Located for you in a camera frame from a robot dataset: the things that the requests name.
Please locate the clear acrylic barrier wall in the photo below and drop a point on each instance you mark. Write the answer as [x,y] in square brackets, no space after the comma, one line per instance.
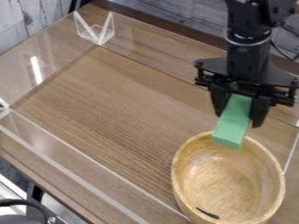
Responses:
[96,115]

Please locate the green stick block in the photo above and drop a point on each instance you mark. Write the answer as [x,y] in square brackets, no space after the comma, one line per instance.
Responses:
[232,124]

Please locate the wooden bowl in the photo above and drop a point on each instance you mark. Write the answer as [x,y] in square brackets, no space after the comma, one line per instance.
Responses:
[224,186]

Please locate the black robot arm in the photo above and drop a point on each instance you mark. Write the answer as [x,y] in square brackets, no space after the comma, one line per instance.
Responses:
[252,19]

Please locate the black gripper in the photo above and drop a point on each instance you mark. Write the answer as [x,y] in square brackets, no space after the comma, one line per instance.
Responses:
[247,73]

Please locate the clear acrylic corner bracket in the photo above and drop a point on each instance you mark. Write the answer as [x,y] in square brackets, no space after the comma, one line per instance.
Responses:
[95,33]

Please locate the black table leg frame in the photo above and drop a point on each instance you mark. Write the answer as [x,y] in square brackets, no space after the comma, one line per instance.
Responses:
[39,211]

